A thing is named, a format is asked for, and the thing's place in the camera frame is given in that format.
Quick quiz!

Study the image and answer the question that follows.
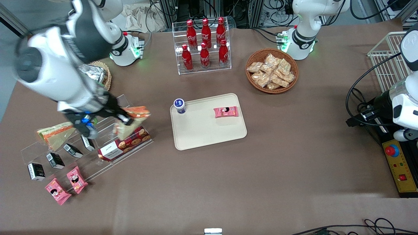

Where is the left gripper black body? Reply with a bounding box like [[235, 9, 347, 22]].
[[359, 91, 394, 128]]

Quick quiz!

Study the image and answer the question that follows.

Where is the small black drink carton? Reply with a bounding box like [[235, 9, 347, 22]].
[[46, 152, 65, 170], [27, 163, 46, 181], [81, 135, 96, 151], [63, 144, 84, 159]]

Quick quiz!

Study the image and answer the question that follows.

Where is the small brown wicker basket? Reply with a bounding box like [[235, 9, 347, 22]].
[[89, 60, 112, 91]]

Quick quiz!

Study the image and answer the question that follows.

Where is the grey aluminium profile bar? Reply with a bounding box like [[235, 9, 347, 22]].
[[0, 3, 30, 37]]

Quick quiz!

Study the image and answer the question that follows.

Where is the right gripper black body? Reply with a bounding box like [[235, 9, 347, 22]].
[[63, 94, 128, 127]]

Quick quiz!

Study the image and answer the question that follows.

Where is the red cola bottle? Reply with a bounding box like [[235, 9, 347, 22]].
[[201, 18, 212, 49], [218, 39, 229, 67], [181, 44, 194, 71], [199, 42, 211, 69], [186, 20, 198, 50], [216, 17, 227, 46]]

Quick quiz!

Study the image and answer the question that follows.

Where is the triangular sandwich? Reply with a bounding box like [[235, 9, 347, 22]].
[[115, 105, 152, 141], [37, 122, 76, 151]]

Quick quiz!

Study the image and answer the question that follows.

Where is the small blue-capped bottle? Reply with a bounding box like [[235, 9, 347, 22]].
[[173, 98, 187, 115]]

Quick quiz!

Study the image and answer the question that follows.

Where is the thin black cable bundle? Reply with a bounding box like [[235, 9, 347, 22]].
[[291, 218, 418, 235]]

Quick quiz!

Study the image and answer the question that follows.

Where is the beige plastic serving tray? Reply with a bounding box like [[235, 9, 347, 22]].
[[170, 93, 248, 151]]

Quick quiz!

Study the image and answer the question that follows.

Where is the round brown wicker basket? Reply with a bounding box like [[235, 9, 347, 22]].
[[246, 48, 299, 94]]

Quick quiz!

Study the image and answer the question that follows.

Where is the white wire basket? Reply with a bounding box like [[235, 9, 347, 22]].
[[367, 31, 414, 94]]

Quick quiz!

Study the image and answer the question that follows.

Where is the clear acrylic bottle rack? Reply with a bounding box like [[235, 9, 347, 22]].
[[172, 20, 232, 76]]

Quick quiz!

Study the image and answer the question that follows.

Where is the black control box yellow panel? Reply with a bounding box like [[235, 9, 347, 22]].
[[381, 139, 418, 198]]

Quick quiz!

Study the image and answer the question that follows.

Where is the thick black looped cable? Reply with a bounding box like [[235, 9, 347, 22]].
[[346, 52, 405, 128]]

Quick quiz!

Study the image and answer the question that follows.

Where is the red cookie box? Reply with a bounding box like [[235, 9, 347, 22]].
[[97, 127, 152, 162]]

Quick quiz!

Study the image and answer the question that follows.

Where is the crumpled white cloth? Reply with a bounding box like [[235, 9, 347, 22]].
[[121, 3, 168, 34]]

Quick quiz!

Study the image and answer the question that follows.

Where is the clear acrylic stepped display stand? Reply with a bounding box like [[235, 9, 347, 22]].
[[20, 95, 154, 194]]

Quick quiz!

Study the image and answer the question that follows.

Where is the pink snack packet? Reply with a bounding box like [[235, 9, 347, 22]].
[[67, 166, 89, 195], [214, 106, 239, 118], [45, 178, 72, 206]]

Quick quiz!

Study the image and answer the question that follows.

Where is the aluminium equipment rack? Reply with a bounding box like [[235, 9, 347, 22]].
[[159, 0, 296, 29]]

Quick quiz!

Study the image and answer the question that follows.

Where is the silver foil snack bag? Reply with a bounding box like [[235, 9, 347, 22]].
[[78, 64, 105, 85]]

